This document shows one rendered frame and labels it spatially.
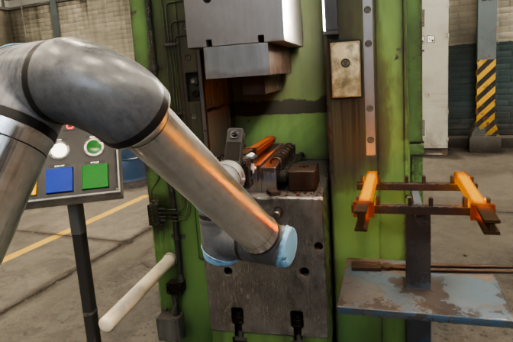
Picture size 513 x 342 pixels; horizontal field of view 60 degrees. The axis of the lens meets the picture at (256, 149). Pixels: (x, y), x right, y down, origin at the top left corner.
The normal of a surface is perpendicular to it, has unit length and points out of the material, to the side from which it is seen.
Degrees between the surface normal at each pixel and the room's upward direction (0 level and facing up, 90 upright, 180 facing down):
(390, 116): 90
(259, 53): 90
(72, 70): 68
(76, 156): 60
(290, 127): 90
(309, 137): 90
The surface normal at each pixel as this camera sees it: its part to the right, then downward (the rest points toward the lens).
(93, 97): 0.15, 0.22
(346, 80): -0.22, 0.18
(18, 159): 0.83, -0.01
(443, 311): -0.07, -0.98
